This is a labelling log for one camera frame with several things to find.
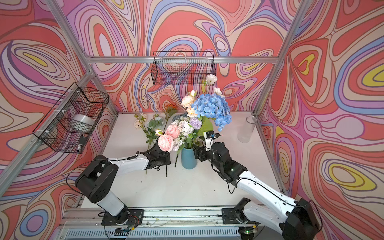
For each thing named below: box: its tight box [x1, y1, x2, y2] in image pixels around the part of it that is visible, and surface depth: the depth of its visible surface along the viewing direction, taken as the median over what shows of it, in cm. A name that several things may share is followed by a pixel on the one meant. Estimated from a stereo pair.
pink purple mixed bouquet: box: [171, 117, 202, 152], surface depth 69 cm
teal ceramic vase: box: [181, 147, 197, 170], surface depth 79 cm
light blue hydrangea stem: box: [191, 93, 232, 135], surface depth 61 cm
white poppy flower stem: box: [203, 74, 225, 99], surface depth 77 cm
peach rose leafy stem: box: [181, 90, 198, 118], surface depth 70 cm
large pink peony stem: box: [157, 124, 181, 152], surface depth 63 cm
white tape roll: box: [69, 114, 95, 133], surface depth 74 cm
